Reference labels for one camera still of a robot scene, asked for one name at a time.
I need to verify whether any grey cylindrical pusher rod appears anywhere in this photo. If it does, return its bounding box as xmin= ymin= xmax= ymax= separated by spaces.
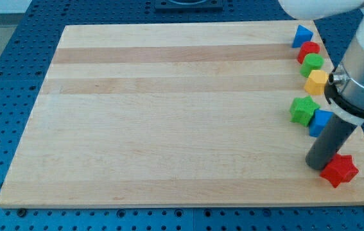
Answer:
xmin=305 ymin=114 xmax=357 ymax=170

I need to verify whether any black flange mount ring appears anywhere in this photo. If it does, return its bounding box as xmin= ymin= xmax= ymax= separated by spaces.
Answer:
xmin=324 ymin=73 xmax=364 ymax=126

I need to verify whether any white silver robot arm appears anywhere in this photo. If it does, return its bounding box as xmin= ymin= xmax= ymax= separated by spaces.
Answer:
xmin=279 ymin=0 xmax=364 ymax=170

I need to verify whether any yellow hexagon block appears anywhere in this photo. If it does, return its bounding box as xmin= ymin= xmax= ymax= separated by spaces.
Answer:
xmin=304 ymin=70 xmax=329 ymax=96

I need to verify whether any blue cube block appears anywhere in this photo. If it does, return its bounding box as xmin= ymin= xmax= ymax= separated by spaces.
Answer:
xmin=309 ymin=109 xmax=333 ymax=137

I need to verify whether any red star block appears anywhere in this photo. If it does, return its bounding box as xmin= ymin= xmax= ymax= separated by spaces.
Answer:
xmin=320 ymin=153 xmax=359 ymax=188

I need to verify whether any green star block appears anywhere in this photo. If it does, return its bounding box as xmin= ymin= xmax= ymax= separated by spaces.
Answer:
xmin=289 ymin=96 xmax=320 ymax=126

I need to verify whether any green cylinder block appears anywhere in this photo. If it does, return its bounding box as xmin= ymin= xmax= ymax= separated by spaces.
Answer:
xmin=300 ymin=53 xmax=324 ymax=78

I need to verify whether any red cylinder block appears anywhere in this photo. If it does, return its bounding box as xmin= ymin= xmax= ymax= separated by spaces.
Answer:
xmin=297 ymin=41 xmax=320 ymax=64

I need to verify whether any blue triangle block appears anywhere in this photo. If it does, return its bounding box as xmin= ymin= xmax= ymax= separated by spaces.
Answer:
xmin=291 ymin=25 xmax=313 ymax=48

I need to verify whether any wooden board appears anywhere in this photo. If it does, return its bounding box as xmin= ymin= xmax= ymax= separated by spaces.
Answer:
xmin=0 ymin=21 xmax=364 ymax=209

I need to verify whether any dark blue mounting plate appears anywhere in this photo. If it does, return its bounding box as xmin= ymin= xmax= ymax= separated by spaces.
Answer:
xmin=153 ymin=0 xmax=223 ymax=12

